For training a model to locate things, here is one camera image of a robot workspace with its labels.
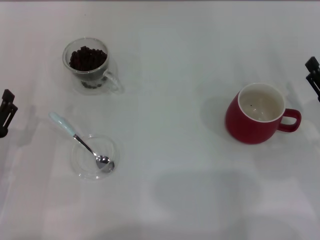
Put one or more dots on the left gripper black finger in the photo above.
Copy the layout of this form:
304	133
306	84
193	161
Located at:
8	96

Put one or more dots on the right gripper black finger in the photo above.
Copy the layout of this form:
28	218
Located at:
313	65

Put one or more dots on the red ceramic mug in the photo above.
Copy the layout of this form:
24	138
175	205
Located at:
240	127

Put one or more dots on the dark coffee beans pile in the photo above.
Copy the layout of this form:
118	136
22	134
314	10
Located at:
86	58

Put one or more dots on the clear glass dish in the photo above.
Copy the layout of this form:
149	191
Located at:
111	150

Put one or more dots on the clear double-wall glass cup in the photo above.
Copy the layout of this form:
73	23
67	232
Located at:
110	75

